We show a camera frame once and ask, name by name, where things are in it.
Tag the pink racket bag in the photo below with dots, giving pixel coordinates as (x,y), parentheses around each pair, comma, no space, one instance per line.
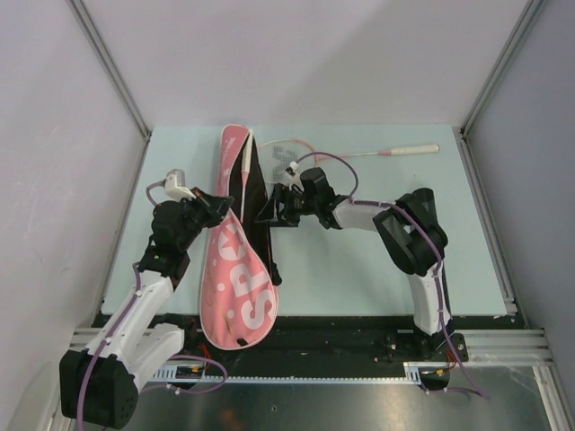
(239,289)

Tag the black shuttlecock tube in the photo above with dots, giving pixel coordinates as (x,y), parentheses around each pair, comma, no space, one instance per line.
(427,198)

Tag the pink badminton racket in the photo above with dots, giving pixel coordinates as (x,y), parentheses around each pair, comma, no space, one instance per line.
(276,155)
(245,169)

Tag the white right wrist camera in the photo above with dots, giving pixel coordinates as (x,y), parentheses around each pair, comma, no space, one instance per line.
(292,175)

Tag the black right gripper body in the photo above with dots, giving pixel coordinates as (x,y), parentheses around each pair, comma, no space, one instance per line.
(296,204)

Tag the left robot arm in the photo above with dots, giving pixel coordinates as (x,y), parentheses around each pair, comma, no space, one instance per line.
(101,383)

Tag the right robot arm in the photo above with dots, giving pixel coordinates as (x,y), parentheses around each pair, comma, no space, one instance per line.
(408,227)

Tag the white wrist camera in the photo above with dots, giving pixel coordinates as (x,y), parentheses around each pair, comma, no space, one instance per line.
(292,175)
(175,187)

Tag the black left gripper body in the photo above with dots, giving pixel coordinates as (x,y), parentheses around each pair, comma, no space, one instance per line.
(197,217)

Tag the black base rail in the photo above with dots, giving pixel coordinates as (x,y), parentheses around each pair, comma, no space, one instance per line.
(292,339)

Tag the aluminium frame rail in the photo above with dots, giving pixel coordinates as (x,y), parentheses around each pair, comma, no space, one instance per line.
(507,348)

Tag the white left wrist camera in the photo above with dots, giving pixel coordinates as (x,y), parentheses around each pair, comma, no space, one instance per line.
(175,187)

